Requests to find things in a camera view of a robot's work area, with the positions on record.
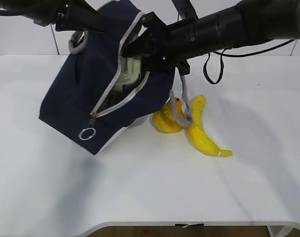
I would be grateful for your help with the navy blue lunch bag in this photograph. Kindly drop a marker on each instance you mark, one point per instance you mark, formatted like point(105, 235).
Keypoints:
point(81, 102)

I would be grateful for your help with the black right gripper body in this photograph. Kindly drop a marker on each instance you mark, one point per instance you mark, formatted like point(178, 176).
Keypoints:
point(157, 57)

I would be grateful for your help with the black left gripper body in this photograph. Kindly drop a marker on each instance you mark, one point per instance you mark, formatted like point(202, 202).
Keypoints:
point(67, 15)

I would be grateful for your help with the black tape on table edge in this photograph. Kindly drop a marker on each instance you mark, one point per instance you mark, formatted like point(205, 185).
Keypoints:
point(188, 225)

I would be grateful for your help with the yellow pear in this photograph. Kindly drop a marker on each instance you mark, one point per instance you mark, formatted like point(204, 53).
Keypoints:
point(164, 121)

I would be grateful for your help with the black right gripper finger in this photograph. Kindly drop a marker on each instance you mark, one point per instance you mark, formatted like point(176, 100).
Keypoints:
point(143, 45)

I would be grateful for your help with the glass container green lid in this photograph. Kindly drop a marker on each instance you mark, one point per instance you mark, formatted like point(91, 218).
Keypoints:
point(130, 72)

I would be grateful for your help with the yellow banana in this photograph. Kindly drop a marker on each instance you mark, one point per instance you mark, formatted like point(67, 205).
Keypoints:
point(196, 134)

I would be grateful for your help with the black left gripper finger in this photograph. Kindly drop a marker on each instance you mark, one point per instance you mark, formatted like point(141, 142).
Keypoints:
point(89, 19)

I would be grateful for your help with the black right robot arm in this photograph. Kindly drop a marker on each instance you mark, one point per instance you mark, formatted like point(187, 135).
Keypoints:
point(250, 22)

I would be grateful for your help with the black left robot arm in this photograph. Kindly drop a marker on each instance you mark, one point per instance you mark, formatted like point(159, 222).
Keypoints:
point(23, 8)

